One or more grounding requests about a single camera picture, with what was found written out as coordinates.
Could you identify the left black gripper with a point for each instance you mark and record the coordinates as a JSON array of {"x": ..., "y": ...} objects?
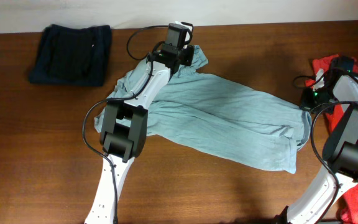
[{"x": 188, "y": 58}]

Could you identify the folded dark navy garment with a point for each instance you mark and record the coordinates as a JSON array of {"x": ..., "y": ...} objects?
[{"x": 69, "y": 56}]

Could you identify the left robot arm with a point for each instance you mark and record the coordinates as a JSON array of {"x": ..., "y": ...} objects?
[{"x": 124, "y": 127}]

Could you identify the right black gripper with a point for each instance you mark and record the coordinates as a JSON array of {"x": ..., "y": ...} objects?
[{"x": 305, "y": 102}]

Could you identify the light blue t-shirt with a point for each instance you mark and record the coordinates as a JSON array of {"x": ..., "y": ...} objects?
[{"x": 229, "y": 120}]

